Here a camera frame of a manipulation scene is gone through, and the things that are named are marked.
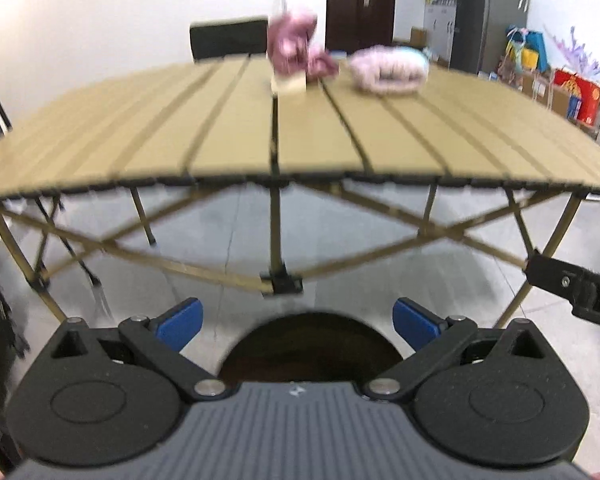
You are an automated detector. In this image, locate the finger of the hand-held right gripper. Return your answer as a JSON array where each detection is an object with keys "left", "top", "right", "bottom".
[{"left": 524, "top": 254, "right": 588, "bottom": 306}]

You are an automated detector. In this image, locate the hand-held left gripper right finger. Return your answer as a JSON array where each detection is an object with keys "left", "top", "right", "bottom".
[{"left": 364, "top": 297, "right": 552, "bottom": 403}]

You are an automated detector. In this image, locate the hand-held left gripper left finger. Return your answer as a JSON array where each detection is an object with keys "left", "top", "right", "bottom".
[{"left": 51, "top": 297, "right": 227, "bottom": 403}]

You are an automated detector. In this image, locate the black round bin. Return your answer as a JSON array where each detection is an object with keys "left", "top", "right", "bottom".
[{"left": 219, "top": 312, "right": 405, "bottom": 386}]

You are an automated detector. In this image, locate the red gift bag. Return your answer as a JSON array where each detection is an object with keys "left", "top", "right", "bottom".
[{"left": 552, "top": 67, "right": 600, "bottom": 126}]

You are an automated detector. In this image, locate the large cardboard box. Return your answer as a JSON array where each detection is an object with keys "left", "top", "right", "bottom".
[{"left": 520, "top": 72, "right": 600, "bottom": 136}]

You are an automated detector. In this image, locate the olive folding table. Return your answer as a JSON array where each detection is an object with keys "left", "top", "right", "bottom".
[{"left": 0, "top": 55, "right": 600, "bottom": 323}]

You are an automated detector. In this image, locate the blue gift bag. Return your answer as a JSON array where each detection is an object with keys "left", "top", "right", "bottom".
[{"left": 522, "top": 30, "right": 549, "bottom": 73}]

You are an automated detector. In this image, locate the grey refrigerator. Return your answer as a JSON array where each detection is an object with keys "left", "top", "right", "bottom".
[{"left": 450, "top": 0, "right": 528, "bottom": 76}]

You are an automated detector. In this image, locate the white base cabinet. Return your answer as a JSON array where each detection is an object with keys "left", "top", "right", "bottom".
[{"left": 422, "top": 4, "right": 456, "bottom": 56}]

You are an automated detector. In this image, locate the dark pink fluffy item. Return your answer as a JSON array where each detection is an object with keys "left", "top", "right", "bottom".
[{"left": 306, "top": 45, "right": 340, "bottom": 80}]

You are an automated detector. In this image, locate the black chair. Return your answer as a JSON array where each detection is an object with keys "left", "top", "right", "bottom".
[{"left": 189, "top": 17, "right": 271, "bottom": 63}]

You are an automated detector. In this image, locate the dark brown door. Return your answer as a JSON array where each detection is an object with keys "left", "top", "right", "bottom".
[{"left": 326, "top": 0, "right": 396, "bottom": 53}]

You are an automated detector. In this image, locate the pink fluffy plush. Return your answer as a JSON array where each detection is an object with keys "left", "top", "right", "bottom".
[{"left": 267, "top": 5, "right": 318, "bottom": 73}]

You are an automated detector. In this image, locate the purple coral wall decoration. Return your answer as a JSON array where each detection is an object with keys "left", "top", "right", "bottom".
[{"left": 545, "top": 25, "right": 600, "bottom": 78}]

